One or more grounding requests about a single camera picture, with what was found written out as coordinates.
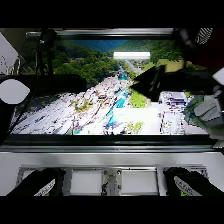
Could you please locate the silver frame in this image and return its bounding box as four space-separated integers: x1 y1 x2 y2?
0 143 224 197

